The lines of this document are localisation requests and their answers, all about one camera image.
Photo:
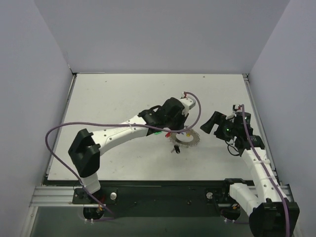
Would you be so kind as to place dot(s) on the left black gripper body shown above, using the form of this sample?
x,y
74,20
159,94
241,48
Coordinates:
x,y
176,122

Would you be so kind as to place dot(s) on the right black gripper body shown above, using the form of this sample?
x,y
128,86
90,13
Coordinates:
x,y
219,125

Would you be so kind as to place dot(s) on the silver round keyring disc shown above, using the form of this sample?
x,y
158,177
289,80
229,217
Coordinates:
x,y
181,140

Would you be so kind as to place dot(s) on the black tagged key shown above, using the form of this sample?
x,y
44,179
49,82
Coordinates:
x,y
176,149

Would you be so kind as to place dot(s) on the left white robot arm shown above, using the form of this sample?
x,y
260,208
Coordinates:
x,y
87,147

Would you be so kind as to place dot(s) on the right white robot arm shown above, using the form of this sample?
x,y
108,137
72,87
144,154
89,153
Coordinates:
x,y
270,212

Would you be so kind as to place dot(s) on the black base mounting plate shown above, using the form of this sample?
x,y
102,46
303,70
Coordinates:
x,y
162,198

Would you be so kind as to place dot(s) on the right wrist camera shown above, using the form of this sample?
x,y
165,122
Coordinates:
x,y
236,109

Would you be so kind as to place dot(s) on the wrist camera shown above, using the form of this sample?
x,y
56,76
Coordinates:
x,y
188,102
236,109

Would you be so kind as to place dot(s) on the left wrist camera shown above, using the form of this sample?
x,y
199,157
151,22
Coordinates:
x,y
188,102

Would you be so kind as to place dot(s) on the aluminium front rail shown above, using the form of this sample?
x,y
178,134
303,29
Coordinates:
x,y
51,196

